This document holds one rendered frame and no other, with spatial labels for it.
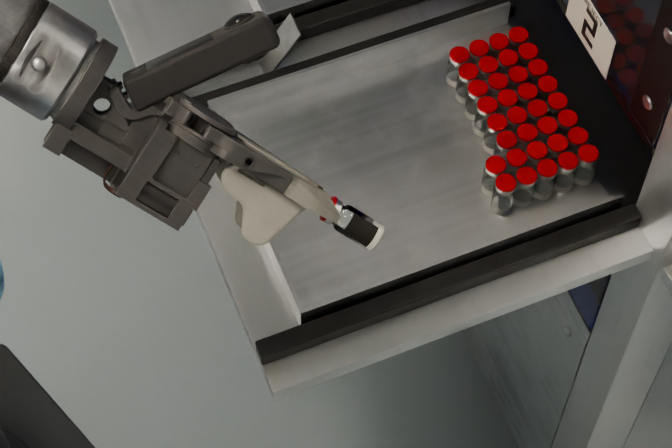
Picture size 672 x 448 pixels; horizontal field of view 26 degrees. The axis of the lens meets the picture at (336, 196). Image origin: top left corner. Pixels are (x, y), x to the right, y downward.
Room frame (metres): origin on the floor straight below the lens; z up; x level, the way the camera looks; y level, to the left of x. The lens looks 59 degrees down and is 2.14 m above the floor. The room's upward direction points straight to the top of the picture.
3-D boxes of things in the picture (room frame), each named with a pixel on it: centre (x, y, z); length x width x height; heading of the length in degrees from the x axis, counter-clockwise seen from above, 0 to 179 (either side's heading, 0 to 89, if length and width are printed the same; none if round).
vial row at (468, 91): (0.82, -0.16, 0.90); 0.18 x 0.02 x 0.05; 22
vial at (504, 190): (0.74, -0.17, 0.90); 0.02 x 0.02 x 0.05
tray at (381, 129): (0.79, -0.08, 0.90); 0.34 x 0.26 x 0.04; 112
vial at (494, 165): (0.76, -0.16, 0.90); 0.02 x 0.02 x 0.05
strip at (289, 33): (0.90, 0.11, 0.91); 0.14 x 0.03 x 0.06; 112
